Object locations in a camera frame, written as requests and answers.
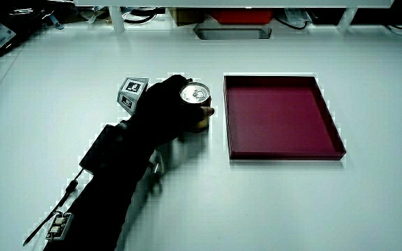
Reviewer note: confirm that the person's left hand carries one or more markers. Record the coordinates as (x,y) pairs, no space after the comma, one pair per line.
(159,111)

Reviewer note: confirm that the silver-top drink can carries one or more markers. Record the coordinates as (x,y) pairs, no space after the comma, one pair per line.
(195,93)

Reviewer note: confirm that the person's left forearm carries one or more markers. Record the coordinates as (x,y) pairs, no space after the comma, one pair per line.
(96,209)

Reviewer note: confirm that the black forearm sensor box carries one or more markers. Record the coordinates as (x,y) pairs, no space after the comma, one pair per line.
(100,150)

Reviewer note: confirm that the white desk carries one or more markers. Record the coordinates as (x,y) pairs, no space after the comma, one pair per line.
(291,209)

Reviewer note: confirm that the brown cardboard box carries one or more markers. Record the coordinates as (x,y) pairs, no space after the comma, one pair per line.
(187,16)

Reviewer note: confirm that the grey flat tray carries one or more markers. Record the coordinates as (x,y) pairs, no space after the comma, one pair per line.
(232,33)

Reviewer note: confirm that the maroon shallow tray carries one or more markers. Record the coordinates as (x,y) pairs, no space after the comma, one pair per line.
(277,118)

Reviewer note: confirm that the white riser shelf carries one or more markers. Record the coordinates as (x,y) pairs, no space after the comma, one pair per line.
(222,2)

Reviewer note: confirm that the red box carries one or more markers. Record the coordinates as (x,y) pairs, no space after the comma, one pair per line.
(241,16)

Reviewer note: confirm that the small circuit board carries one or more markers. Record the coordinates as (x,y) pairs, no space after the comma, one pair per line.
(59,226)

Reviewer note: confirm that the black bag with white label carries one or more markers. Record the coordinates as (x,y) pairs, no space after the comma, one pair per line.
(16,24)

